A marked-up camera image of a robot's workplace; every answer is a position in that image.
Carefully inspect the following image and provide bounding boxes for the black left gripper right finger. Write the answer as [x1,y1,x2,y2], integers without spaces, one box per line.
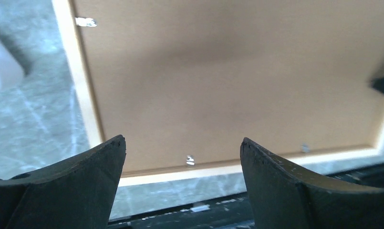
[240,138,384,229]

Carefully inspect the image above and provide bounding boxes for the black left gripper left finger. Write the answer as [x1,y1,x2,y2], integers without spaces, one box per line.
[0,135,126,229]

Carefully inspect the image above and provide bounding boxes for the brown fibreboard backing board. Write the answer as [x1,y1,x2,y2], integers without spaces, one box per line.
[71,0,384,175]

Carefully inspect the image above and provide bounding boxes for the light wooden picture frame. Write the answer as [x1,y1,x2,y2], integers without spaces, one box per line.
[51,0,384,187]

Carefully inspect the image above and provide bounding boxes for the white PVC pipe stand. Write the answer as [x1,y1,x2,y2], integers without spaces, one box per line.
[0,41,25,92]

